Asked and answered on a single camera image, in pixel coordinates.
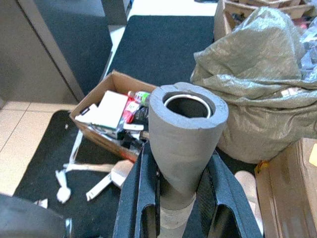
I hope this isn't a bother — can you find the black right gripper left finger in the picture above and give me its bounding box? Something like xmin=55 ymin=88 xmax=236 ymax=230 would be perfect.
xmin=112 ymin=142 xmax=160 ymax=238

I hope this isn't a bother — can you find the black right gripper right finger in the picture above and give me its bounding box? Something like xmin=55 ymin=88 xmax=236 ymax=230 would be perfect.
xmin=195 ymin=152 xmax=263 ymax=238

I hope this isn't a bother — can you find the grey grip broom white head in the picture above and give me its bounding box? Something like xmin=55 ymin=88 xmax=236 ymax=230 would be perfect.
xmin=148 ymin=81 xmax=229 ymax=238

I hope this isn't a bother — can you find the black rubber floor mat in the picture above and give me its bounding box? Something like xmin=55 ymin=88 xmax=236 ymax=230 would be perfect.
xmin=13 ymin=110 xmax=82 ymax=206

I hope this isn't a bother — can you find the large dark floor carpet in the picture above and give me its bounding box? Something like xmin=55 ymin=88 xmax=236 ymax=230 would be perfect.
xmin=69 ymin=15 xmax=258 ymax=238

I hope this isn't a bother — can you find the white plastic stick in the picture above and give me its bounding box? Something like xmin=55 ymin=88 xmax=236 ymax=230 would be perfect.
xmin=85 ymin=173 xmax=112 ymax=202

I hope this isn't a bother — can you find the brown box with shipping labels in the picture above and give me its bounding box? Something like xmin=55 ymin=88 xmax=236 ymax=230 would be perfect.
xmin=255 ymin=137 xmax=317 ymax=238

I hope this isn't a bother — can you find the open cardboard box red print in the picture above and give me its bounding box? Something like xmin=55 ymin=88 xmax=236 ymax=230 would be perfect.
xmin=69 ymin=70 xmax=161 ymax=163

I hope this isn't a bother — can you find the white paper strip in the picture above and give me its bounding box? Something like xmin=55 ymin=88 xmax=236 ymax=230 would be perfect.
xmin=54 ymin=47 xmax=119 ymax=204

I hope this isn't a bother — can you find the white carton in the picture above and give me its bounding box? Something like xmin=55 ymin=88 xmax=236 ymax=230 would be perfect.
xmin=96 ymin=90 xmax=129 ymax=129

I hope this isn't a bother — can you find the clear bottle green label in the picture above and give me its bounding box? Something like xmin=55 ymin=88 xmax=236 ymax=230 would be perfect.
xmin=127 ymin=90 xmax=152 ymax=106

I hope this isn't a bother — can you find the olive woven sack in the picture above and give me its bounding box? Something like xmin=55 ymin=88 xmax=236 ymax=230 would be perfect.
xmin=190 ymin=6 xmax=317 ymax=164

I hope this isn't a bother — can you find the clear plastic bag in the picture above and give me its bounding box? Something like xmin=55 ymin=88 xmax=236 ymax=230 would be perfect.
xmin=299 ymin=14 xmax=317 ymax=82

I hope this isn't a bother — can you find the stainless steel refrigerator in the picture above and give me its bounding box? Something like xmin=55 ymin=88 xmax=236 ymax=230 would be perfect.
xmin=0 ymin=0 xmax=129 ymax=111

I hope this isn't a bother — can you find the large cardboard box of scrap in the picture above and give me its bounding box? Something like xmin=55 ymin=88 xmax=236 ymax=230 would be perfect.
xmin=214 ymin=0 xmax=317 ymax=42

